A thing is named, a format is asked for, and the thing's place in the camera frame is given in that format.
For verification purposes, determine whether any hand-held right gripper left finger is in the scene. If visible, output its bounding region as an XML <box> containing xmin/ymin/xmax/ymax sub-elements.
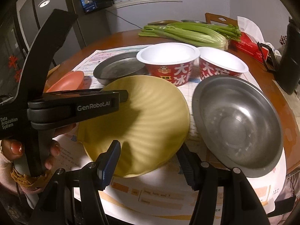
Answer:
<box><xmin>35</xmin><ymin>140</ymin><xmax>122</xmax><ymax>225</ymax></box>

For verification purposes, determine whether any red paper bowl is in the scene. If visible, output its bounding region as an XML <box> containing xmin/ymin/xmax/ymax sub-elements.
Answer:
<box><xmin>136</xmin><ymin>43</ymin><xmax>200</xmax><ymax>85</ymax></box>
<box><xmin>199</xmin><ymin>47</ymin><xmax>249</xmax><ymax>83</ymax></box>

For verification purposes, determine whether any celery bunch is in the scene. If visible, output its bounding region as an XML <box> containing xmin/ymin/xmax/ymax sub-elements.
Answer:
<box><xmin>138</xmin><ymin>22</ymin><xmax>242</xmax><ymax>51</ymax></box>

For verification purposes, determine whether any small steel plate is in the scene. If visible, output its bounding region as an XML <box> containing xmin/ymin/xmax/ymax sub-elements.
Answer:
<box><xmin>93</xmin><ymin>52</ymin><xmax>150</xmax><ymax>85</ymax></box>

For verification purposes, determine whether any printed newspaper sheet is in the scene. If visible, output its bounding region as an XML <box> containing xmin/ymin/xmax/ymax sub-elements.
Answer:
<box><xmin>70</xmin><ymin>44</ymin><xmax>289</xmax><ymax>225</ymax></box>

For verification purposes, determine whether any steel dish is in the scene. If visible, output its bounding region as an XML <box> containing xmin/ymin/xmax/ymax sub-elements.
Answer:
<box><xmin>180</xmin><ymin>19</ymin><xmax>209</xmax><ymax>25</ymax></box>

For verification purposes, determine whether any red tissue box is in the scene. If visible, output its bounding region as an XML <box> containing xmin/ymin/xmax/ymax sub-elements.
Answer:
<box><xmin>228</xmin><ymin>16</ymin><xmax>270</xmax><ymax>64</ymax></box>

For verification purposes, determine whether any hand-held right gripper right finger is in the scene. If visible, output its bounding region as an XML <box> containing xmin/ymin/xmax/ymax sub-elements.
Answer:
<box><xmin>177</xmin><ymin>143</ymin><xmax>268</xmax><ymax>225</ymax></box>

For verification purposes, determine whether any blue box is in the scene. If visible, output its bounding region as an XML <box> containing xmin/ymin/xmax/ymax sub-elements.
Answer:
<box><xmin>81</xmin><ymin>0</ymin><xmax>100</xmax><ymax>13</ymax></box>

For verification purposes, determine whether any black thermos flask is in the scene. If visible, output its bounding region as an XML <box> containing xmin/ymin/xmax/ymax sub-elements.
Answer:
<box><xmin>274</xmin><ymin>16</ymin><xmax>300</xmax><ymax>95</ymax></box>

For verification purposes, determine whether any large steel bowl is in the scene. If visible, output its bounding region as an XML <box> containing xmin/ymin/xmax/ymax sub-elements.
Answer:
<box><xmin>192</xmin><ymin>75</ymin><xmax>284</xmax><ymax>178</ymax></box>

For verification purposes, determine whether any person's left hand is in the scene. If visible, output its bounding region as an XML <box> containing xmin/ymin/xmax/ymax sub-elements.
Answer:
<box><xmin>1</xmin><ymin>122</ymin><xmax>77</xmax><ymax>170</ymax></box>

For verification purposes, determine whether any black cord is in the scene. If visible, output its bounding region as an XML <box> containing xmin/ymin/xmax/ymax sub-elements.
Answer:
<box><xmin>256</xmin><ymin>42</ymin><xmax>280</xmax><ymax>72</ymax></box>

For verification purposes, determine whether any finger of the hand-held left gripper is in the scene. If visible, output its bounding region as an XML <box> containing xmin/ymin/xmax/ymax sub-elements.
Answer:
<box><xmin>43</xmin><ymin>89</ymin><xmax>129</xmax><ymax>104</ymax></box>

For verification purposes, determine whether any grey refrigerator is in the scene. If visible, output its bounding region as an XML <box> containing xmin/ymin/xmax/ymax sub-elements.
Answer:
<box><xmin>14</xmin><ymin>0</ymin><xmax>87</xmax><ymax>75</ymax></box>

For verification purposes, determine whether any yellow ridged plate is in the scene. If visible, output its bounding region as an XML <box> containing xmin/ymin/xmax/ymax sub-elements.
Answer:
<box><xmin>77</xmin><ymin>75</ymin><xmax>190</xmax><ymax>178</ymax></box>

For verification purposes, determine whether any wooden chair curved back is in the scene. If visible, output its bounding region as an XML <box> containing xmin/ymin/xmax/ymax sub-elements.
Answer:
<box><xmin>148</xmin><ymin>20</ymin><xmax>174</xmax><ymax>26</ymax></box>

